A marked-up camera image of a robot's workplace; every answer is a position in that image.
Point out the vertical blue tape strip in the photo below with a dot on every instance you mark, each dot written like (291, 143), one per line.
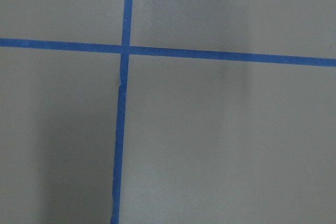
(121, 106)

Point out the horizontal blue tape strip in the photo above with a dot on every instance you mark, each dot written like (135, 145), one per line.
(166, 52)

